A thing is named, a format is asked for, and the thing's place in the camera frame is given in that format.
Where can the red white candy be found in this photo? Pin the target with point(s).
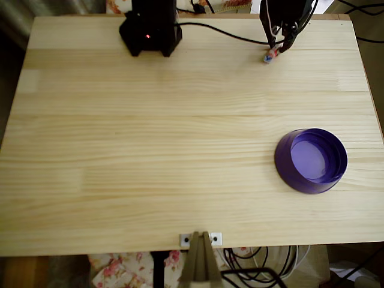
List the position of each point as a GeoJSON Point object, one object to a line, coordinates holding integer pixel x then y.
{"type": "Point", "coordinates": [269, 57]}

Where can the purple round bowl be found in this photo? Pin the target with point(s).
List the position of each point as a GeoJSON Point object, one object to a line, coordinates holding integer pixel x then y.
{"type": "Point", "coordinates": [309, 159]}

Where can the olive camera stand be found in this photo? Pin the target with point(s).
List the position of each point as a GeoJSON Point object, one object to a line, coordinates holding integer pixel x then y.
{"type": "Point", "coordinates": [199, 261]}

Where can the white paper sheet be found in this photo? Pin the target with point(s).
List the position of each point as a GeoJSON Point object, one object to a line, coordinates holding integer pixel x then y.
{"type": "Point", "coordinates": [324, 6]}
{"type": "Point", "coordinates": [345, 268]}

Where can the black vertical pole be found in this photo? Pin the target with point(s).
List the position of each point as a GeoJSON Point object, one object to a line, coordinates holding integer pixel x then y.
{"type": "Point", "coordinates": [159, 270]}

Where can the silver metal bracket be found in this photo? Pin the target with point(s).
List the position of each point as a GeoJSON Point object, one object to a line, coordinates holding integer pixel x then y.
{"type": "Point", "coordinates": [216, 239]}

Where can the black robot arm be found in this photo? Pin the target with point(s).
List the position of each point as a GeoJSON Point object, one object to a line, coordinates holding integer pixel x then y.
{"type": "Point", "coordinates": [150, 24]}

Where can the pink floral fabric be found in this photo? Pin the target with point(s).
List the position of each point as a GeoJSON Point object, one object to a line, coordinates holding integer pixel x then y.
{"type": "Point", "coordinates": [115, 6]}
{"type": "Point", "coordinates": [120, 270]}

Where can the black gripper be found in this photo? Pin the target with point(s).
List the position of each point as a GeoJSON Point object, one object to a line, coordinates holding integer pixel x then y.
{"type": "Point", "coordinates": [266, 25]}

